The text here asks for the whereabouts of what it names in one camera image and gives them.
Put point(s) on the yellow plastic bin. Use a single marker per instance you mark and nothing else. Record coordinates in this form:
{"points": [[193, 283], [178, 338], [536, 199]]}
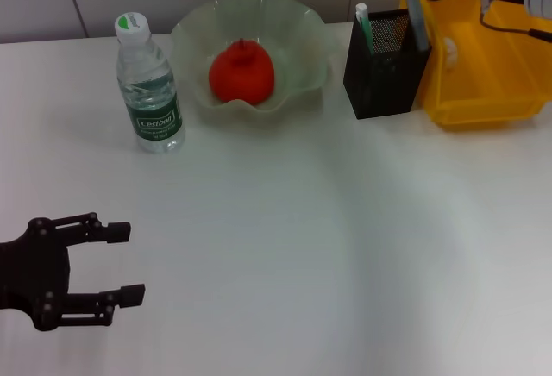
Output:
{"points": [[496, 87]]}

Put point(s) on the frosted green glass fruit bowl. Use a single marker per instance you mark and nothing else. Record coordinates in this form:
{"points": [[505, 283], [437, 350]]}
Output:
{"points": [[194, 48]]}

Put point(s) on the black mesh pen holder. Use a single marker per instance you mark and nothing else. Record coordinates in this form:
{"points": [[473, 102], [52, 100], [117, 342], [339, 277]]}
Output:
{"points": [[384, 87]]}

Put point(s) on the mint green utility knife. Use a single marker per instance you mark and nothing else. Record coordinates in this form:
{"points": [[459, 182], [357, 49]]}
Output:
{"points": [[365, 26]]}

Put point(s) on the grey marker pen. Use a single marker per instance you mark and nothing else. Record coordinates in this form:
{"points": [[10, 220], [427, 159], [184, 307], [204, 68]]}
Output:
{"points": [[418, 18]]}

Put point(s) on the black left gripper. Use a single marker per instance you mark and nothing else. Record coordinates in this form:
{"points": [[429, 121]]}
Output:
{"points": [[34, 272]]}

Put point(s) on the white paper ball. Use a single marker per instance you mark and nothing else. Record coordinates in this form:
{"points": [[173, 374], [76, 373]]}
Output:
{"points": [[451, 52]]}

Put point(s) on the red tomato-shaped object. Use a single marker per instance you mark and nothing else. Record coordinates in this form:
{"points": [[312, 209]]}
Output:
{"points": [[241, 74]]}

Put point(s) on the clear water bottle green label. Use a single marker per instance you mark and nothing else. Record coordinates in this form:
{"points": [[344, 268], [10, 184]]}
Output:
{"points": [[151, 91]]}

